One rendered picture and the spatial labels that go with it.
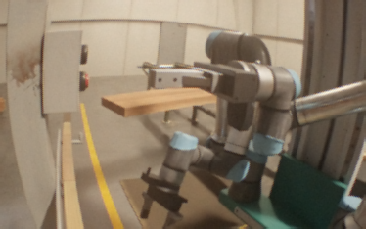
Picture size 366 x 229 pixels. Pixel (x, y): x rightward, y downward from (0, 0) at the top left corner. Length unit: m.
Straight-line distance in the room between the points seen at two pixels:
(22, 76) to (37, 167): 0.14
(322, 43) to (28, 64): 0.90
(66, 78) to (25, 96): 0.07
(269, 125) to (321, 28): 0.53
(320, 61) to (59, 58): 0.84
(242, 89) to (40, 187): 0.36
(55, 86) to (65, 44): 0.06
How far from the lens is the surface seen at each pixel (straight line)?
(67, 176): 0.45
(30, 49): 0.34
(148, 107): 1.28
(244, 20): 11.09
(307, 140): 0.98
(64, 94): 0.33
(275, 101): 0.51
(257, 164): 0.95
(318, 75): 0.93
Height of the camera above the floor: 1.24
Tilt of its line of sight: 16 degrees down
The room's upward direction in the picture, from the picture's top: 5 degrees clockwise
